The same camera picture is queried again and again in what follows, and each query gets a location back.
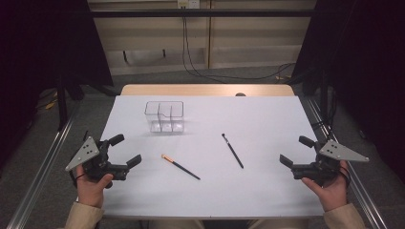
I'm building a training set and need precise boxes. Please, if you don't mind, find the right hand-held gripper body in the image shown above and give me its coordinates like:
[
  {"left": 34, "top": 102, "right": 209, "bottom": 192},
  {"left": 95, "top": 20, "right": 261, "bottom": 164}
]
[{"left": 290, "top": 138, "right": 371, "bottom": 187}]

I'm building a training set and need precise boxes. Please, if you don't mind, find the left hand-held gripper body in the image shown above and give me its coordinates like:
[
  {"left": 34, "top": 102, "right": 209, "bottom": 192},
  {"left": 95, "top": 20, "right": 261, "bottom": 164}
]
[{"left": 65, "top": 135, "right": 132, "bottom": 189}]

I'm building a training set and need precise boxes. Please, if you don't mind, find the orange-tipped black makeup brush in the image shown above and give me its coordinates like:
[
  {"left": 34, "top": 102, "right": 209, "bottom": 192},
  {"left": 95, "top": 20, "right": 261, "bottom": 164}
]
[{"left": 160, "top": 154, "right": 202, "bottom": 181}]

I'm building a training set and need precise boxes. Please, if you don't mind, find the thin black makeup brush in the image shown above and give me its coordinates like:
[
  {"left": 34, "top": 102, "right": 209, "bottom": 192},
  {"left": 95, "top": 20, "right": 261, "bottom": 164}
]
[{"left": 221, "top": 133, "right": 245, "bottom": 170}]

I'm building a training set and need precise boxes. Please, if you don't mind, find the clear plastic divided organizer box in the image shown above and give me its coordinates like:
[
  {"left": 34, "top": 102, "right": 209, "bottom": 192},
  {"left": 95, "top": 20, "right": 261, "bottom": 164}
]
[{"left": 144, "top": 100, "right": 185, "bottom": 134}]

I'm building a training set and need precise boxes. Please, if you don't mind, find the person's right hand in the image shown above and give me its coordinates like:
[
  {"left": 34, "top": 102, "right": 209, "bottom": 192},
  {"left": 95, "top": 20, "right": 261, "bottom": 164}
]
[{"left": 301, "top": 160, "right": 351, "bottom": 213}]

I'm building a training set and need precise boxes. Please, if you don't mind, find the person's left hand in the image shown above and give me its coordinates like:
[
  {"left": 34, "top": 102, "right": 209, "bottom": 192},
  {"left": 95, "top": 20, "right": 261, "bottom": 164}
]
[{"left": 75, "top": 165, "right": 114, "bottom": 209}]

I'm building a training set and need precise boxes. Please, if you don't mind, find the black metal stand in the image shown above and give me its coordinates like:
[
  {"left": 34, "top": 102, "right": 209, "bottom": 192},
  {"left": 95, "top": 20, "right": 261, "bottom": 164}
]
[
  {"left": 55, "top": 74, "right": 70, "bottom": 132},
  {"left": 319, "top": 70, "right": 329, "bottom": 125}
]

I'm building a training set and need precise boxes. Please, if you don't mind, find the person's right leg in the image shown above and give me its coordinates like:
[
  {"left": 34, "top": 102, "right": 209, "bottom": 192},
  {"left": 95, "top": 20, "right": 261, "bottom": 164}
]
[{"left": 247, "top": 219, "right": 309, "bottom": 229}]

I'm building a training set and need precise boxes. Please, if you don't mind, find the white table cover board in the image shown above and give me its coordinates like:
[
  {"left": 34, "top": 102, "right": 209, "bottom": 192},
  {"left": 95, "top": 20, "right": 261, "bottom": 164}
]
[{"left": 100, "top": 94, "right": 325, "bottom": 219}]

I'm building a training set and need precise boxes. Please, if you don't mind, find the yellow object on floor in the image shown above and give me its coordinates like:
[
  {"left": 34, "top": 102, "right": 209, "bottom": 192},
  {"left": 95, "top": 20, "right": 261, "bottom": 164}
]
[{"left": 44, "top": 98, "right": 59, "bottom": 111}]

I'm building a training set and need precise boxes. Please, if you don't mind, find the black curtain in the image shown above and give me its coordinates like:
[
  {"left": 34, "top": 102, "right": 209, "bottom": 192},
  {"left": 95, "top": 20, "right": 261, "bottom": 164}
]
[
  {"left": 290, "top": 0, "right": 405, "bottom": 185},
  {"left": 0, "top": 0, "right": 114, "bottom": 166}
]

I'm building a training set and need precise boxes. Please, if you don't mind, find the aluminium floor rail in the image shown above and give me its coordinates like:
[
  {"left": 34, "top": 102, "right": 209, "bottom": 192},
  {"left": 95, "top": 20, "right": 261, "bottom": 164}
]
[
  {"left": 6, "top": 101, "right": 80, "bottom": 229},
  {"left": 305, "top": 96, "right": 388, "bottom": 229}
]

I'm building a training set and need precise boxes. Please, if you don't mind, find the black wall power cable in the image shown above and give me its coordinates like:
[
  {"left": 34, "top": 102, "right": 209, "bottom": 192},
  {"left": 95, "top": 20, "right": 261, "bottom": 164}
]
[{"left": 181, "top": 15, "right": 297, "bottom": 84}]

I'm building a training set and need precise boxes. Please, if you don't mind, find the white wall power outlet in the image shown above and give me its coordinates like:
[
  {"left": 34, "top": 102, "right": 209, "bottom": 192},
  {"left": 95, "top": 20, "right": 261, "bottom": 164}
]
[{"left": 177, "top": 0, "right": 201, "bottom": 10}]

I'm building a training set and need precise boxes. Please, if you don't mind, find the black horizontal frame bar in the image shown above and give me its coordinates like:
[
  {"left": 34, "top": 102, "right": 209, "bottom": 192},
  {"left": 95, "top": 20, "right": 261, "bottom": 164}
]
[{"left": 90, "top": 9, "right": 316, "bottom": 18}]

